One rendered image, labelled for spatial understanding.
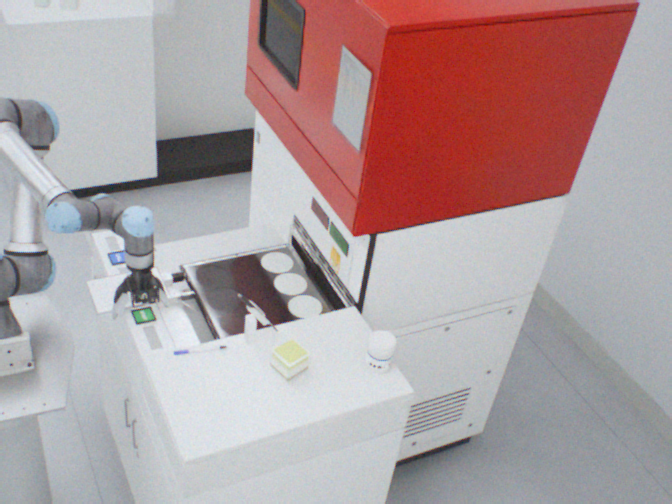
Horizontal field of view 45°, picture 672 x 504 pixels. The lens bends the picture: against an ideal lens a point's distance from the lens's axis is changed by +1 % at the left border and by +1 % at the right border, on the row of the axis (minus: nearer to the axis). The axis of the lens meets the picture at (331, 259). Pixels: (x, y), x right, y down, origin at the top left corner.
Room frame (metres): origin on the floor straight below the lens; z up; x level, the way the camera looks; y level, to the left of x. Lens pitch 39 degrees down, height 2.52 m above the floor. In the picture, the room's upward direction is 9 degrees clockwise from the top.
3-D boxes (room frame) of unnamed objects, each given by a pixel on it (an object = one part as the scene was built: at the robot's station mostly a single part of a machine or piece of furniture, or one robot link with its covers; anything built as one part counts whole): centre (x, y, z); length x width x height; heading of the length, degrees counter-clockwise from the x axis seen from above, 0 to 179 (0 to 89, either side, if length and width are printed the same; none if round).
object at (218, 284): (1.80, 0.20, 0.90); 0.34 x 0.34 x 0.01; 31
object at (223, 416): (1.42, 0.09, 0.89); 0.62 x 0.35 x 0.14; 121
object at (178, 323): (1.65, 0.42, 0.87); 0.36 x 0.08 x 0.03; 31
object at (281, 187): (2.09, 0.11, 1.02); 0.82 x 0.03 x 0.40; 31
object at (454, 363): (2.26, -0.18, 0.41); 0.82 x 0.71 x 0.82; 31
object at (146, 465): (1.68, 0.25, 0.41); 0.97 x 0.64 x 0.82; 31
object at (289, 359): (1.45, 0.07, 1.00); 0.07 x 0.07 x 0.07; 49
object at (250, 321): (1.54, 0.17, 1.03); 0.06 x 0.04 x 0.13; 121
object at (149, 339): (1.67, 0.55, 0.89); 0.55 x 0.09 x 0.14; 31
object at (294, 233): (1.93, 0.03, 0.89); 0.44 x 0.02 x 0.10; 31
